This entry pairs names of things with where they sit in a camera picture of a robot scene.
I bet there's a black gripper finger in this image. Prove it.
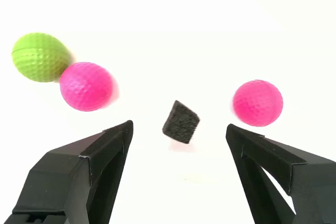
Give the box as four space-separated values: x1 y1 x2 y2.
226 123 336 224
4 120 134 224

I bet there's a black foam box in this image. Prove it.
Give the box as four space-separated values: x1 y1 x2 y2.
161 100 201 145

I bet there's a pink golf ball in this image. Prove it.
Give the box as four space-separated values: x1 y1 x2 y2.
232 79 284 127
59 61 114 112

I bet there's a green golf ball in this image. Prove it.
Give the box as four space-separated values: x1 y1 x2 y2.
11 32 72 83

